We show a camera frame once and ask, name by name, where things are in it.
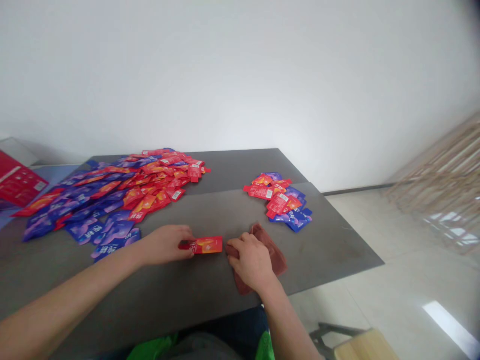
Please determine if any small heap of wiped packets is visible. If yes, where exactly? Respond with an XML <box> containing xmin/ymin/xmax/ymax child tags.
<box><xmin>243</xmin><ymin>171</ymin><xmax>314</xmax><ymax>234</ymax></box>

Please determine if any large pile of red and blue packets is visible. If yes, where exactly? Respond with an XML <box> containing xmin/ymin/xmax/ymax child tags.
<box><xmin>11</xmin><ymin>147</ymin><xmax>212</xmax><ymax>263</ymax></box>

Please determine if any person's body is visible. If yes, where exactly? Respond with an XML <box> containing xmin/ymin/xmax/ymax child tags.
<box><xmin>108</xmin><ymin>305</ymin><xmax>277</xmax><ymax>360</ymax></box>

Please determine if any wooden stool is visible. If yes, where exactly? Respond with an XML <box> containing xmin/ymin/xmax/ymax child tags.
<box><xmin>310</xmin><ymin>321</ymin><xmax>400</xmax><ymax>360</ymax></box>

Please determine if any person's right hand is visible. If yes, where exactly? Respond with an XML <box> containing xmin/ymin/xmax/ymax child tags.
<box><xmin>226</xmin><ymin>232</ymin><xmax>278</xmax><ymax>293</ymax></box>

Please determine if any red sachet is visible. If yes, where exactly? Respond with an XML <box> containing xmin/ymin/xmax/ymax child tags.
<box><xmin>178</xmin><ymin>235</ymin><xmax>224</xmax><ymax>256</ymax></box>

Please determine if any reddish brown cloth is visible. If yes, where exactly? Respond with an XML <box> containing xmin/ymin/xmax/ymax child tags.
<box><xmin>227</xmin><ymin>222</ymin><xmax>289</xmax><ymax>297</ymax></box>

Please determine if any red carton box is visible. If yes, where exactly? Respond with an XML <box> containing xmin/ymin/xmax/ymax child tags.
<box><xmin>0</xmin><ymin>149</ymin><xmax>50</xmax><ymax>208</ymax></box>

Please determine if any grey table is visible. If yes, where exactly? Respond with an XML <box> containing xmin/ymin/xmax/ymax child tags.
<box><xmin>0</xmin><ymin>148</ymin><xmax>386</xmax><ymax>360</ymax></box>

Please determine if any person's left hand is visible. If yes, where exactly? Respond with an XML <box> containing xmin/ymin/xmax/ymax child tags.
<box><xmin>137</xmin><ymin>224</ymin><xmax>196</xmax><ymax>268</ymax></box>

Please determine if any wooden rack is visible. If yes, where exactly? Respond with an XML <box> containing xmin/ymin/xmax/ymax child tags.
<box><xmin>386</xmin><ymin>111</ymin><xmax>480</xmax><ymax>256</ymax></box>

